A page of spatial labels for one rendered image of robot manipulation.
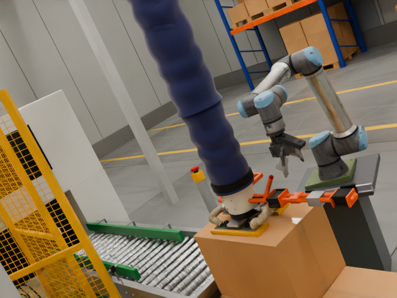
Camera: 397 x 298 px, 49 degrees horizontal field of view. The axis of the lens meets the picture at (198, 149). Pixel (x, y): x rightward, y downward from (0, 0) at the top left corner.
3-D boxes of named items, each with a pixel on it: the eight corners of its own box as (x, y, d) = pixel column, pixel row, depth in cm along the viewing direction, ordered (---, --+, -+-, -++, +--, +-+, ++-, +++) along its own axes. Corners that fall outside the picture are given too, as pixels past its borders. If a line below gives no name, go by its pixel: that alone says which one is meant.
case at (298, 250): (221, 294, 253) (192, 236, 244) (262, 252, 277) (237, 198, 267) (306, 317, 207) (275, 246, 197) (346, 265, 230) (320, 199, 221)
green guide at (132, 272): (44, 262, 428) (40, 254, 426) (54, 255, 434) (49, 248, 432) (130, 287, 306) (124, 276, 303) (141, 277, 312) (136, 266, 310)
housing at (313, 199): (308, 207, 196) (305, 198, 195) (315, 198, 200) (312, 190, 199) (321, 207, 191) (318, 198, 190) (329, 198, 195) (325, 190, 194)
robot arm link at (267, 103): (276, 87, 190) (268, 94, 182) (286, 113, 193) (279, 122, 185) (257, 93, 195) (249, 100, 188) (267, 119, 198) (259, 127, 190)
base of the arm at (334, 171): (320, 172, 295) (315, 159, 293) (348, 163, 287) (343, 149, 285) (318, 183, 278) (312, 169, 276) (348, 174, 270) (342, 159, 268)
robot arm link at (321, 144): (319, 157, 291) (310, 133, 288) (345, 151, 281) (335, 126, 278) (313, 167, 279) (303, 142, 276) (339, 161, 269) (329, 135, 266)
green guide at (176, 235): (88, 230, 460) (84, 223, 458) (97, 224, 466) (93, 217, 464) (182, 242, 338) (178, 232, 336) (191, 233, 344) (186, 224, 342)
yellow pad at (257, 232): (210, 233, 237) (207, 226, 236) (221, 223, 243) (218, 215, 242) (258, 237, 211) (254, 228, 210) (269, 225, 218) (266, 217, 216)
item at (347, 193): (332, 207, 186) (328, 197, 185) (340, 198, 191) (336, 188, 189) (350, 207, 180) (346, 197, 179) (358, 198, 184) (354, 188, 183)
